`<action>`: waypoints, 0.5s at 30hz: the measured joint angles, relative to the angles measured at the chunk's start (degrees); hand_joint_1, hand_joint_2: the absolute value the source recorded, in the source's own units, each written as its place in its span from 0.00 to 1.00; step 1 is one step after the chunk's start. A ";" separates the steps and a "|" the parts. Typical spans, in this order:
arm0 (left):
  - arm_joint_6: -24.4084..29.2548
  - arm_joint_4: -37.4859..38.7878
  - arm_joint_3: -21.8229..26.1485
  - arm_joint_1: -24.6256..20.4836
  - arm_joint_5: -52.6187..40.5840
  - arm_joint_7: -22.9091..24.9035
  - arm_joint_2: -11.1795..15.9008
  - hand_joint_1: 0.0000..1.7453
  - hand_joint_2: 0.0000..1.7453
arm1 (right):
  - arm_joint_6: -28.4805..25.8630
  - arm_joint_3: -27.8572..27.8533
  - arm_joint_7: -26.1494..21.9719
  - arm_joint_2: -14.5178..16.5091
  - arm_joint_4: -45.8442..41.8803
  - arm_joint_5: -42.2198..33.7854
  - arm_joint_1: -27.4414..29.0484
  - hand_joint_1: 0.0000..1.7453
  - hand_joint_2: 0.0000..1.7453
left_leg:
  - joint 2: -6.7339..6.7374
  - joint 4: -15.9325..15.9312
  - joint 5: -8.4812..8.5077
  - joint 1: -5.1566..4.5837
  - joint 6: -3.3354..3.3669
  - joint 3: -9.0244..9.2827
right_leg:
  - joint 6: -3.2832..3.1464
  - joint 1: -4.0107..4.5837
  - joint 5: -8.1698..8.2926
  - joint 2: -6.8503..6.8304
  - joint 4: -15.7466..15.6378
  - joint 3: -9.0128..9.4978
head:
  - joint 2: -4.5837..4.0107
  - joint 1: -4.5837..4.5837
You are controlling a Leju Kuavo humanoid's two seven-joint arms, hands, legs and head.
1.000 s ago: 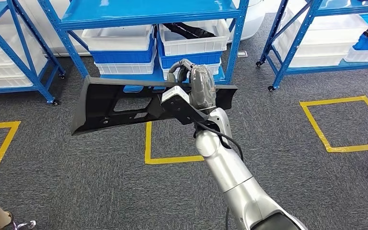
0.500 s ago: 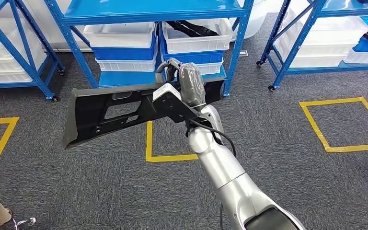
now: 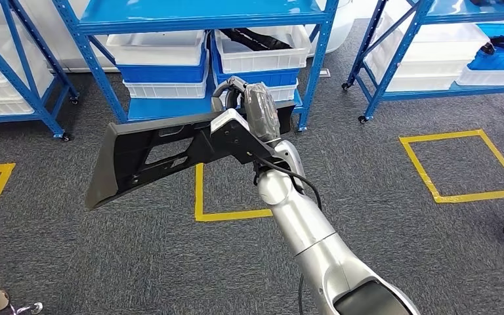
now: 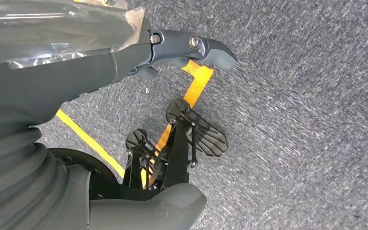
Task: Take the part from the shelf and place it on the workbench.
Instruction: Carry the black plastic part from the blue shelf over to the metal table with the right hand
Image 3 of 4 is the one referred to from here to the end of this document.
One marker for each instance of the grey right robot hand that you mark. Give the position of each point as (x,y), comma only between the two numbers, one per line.
(260,113)

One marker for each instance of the black license plate frame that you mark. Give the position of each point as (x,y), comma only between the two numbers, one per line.
(121,156)

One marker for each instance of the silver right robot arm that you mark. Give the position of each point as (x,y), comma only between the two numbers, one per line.
(308,230)

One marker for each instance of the blue metal shelf rack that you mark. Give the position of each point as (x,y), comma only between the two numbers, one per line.
(452,11)
(191,11)
(8,118)

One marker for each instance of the black plastic parts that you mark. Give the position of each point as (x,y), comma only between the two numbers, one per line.
(256,41)

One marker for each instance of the chrome caster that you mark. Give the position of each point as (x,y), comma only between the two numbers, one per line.
(34,308)

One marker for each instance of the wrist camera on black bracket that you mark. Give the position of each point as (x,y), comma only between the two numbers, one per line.
(234,134)

